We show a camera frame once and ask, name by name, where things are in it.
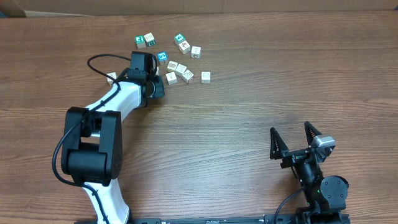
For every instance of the wooden block red drawing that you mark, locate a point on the wooden block red drawing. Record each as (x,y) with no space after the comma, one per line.
(184,47)

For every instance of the wooden block bulb drawing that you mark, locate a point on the wooden block bulb drawing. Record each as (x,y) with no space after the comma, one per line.
(171,78)

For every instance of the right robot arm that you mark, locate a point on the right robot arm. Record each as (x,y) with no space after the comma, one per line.
(325,196)

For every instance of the plain wooden block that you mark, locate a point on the plain wooden block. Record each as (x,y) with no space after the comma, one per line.
(180,70)

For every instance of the wooden block red side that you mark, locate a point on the wooden block red side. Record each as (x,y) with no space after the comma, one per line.
(195,52)

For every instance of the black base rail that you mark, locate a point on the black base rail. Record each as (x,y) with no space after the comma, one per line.
(266,219)

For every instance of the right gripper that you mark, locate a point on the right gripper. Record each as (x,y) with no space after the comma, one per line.
(279,147)

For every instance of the green number four block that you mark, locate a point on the green number four block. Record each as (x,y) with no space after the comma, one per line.
(179,38)

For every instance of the wooden letter A block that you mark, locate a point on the wooden letter A block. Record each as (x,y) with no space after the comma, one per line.
(111,77)

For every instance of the wooden block green side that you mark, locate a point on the wooden block green side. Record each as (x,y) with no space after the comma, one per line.
(149,39)

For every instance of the wooden block red edge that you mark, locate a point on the wooden block red edge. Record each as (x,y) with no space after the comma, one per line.
(188,76)

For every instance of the wooden block rightmost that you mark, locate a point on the wooden block rightmost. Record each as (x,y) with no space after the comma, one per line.
(206,77)

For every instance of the cardboard sheet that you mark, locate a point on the cardboard sheet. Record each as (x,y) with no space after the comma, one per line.
(27,8)

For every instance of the wooden block brown drawing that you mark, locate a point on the wooden block brown drawing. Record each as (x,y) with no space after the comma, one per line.
(172,66)

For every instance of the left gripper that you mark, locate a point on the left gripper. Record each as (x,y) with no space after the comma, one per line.
(160,88)

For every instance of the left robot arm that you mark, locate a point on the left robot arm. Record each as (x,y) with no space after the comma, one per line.
(90,153)

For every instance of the blue number five block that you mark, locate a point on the blue number five block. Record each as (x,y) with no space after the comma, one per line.
(162,58)

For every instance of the green top wooden block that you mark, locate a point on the green top wooden block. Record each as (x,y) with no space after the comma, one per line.
(140,41)

